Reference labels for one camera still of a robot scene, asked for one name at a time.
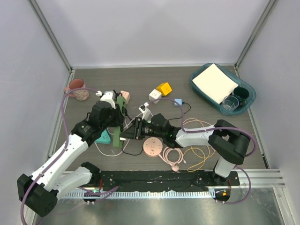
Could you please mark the pink round socket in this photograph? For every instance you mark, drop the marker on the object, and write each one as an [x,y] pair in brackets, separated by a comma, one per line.
[152,147]

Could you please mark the clear glass cup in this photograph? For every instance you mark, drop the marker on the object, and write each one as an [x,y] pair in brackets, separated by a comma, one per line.
[230,103]

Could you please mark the teal plastic tray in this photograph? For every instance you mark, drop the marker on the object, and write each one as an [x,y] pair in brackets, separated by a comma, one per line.
[241,108]

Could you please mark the white cable duct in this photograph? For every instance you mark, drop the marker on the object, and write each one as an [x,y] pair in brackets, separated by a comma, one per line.
[80,194]

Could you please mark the teal triangular socket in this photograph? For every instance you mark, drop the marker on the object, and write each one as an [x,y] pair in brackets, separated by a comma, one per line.
[104,138]

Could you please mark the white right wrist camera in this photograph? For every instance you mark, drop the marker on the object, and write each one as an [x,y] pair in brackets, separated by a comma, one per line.
[146,113]

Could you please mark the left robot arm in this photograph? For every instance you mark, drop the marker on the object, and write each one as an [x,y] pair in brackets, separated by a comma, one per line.
[41,190]

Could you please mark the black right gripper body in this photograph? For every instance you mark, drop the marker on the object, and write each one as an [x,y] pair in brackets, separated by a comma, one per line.
[143,129]

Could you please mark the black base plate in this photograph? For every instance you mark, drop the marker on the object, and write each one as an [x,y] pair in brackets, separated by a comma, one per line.
[159,181]

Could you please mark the peach cube socket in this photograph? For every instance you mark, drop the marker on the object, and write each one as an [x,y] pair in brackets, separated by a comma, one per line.
[126,95]

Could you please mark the yellow cube socket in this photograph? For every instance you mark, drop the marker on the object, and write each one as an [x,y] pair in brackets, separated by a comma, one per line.
[164,88]

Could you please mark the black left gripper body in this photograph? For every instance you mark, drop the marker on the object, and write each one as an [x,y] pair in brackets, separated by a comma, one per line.
[113,119]

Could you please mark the light blue charger plug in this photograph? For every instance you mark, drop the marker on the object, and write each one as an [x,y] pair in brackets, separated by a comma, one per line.
[177,102]

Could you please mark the white cube adapter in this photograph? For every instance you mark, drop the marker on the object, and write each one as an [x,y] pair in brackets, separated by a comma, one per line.
[155,95]

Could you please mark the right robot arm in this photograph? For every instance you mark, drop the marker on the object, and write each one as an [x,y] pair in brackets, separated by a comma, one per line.
[230,142]

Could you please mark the pink floral mug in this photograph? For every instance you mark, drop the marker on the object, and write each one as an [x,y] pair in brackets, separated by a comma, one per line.
[76,89]

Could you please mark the white paper pad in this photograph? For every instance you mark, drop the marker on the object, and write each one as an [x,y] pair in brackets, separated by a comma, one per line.
[214,83]

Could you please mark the dark green cup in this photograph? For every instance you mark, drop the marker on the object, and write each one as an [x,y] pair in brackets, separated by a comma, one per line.
[241,94]

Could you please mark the green power strip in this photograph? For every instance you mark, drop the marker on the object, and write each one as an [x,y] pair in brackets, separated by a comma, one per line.
[117,143]

